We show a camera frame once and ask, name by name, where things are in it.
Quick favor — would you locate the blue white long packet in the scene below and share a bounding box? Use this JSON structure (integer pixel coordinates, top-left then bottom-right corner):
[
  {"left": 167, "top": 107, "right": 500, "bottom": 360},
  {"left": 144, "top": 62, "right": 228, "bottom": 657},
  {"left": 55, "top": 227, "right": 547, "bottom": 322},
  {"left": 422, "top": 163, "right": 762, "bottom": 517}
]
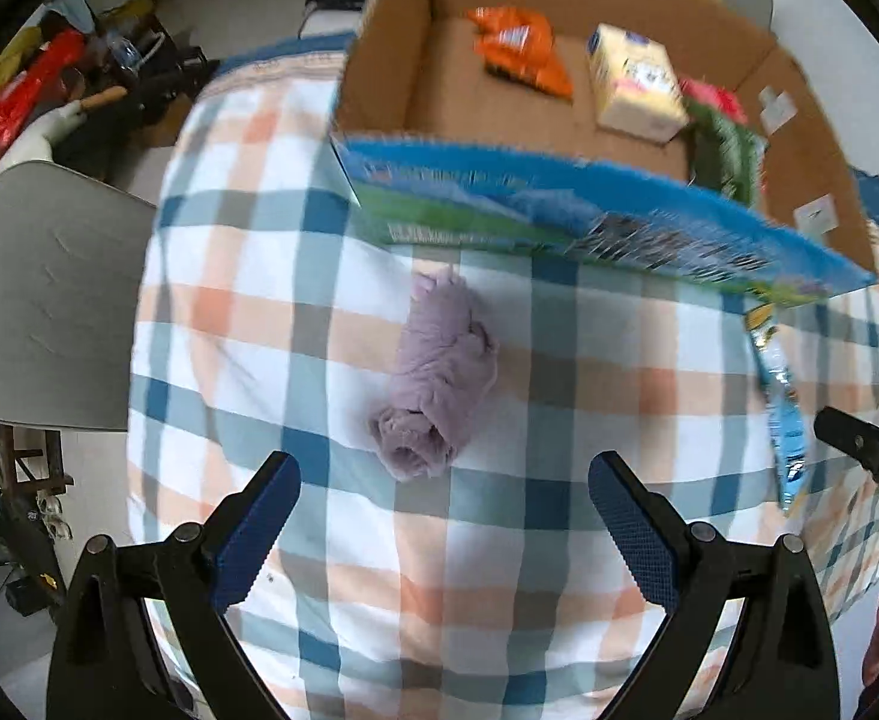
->
[{"left": 745, "top": 304, "right": 807, "bottom": 515}]

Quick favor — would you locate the green snack bag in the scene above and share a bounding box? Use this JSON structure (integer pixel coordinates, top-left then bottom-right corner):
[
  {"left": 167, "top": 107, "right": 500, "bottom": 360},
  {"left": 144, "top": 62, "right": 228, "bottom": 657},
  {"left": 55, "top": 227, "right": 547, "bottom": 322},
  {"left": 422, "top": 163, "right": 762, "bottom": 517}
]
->
[{"left": 683, "top": 96, "right": 768, "bottom": 210}]

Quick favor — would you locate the purple towel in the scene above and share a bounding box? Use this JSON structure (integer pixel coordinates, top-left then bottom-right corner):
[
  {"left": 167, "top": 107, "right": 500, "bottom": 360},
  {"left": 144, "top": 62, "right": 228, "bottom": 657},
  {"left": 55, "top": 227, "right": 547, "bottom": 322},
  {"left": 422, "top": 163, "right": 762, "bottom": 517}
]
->
[{"left": 369, "top": 268, "right": 498, "bottom": 481}]

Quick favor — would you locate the orange snack bag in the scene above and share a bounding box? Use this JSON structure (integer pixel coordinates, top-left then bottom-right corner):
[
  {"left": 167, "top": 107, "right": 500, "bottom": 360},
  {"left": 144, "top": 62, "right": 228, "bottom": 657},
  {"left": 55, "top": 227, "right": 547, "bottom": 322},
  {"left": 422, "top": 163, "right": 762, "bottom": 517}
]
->
[{"left": 467, "top": 5, "right": 572, "bottom": 101}]

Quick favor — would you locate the plaid checkered tablecloth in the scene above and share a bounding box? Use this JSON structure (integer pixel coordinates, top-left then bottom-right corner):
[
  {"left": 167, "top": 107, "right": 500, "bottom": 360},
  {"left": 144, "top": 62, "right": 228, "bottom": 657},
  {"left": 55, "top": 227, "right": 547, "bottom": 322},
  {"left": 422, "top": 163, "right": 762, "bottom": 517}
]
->
[{"left": 127, "top": 37, "right": 879, "bottom": 718}]

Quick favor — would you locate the red snack bag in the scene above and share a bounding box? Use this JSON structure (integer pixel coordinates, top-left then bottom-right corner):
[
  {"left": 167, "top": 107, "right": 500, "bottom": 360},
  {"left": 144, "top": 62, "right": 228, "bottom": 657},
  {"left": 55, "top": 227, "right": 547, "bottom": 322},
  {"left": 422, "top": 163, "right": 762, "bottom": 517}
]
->
[{"left": 679, "top": 76, "right": 748, "bottom": 125}]

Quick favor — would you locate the yellow tissue pack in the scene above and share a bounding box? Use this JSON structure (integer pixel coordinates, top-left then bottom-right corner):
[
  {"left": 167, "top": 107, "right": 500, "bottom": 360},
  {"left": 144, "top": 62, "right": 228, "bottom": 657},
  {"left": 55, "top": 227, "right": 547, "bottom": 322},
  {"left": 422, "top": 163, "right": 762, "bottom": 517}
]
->
[{"left": 587, "top": 23, "right": 688, "bottom": 145}]

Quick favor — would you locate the blue printed cardboard box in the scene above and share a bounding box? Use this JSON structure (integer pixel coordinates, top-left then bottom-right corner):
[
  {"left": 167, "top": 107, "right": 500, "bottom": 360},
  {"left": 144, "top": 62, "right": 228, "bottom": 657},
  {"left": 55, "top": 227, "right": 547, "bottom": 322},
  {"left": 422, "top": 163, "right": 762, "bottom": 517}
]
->
[{"left": 332, "top": 0, "right": 877, "bottom": 304}]

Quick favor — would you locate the red bag on floor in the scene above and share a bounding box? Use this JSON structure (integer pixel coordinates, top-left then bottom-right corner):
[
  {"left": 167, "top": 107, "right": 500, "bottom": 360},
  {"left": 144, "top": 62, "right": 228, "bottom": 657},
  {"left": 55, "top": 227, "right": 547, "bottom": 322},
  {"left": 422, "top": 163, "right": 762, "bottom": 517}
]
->
[{"left": 0, "top": 28, "right": 85, "bottom": 158}]

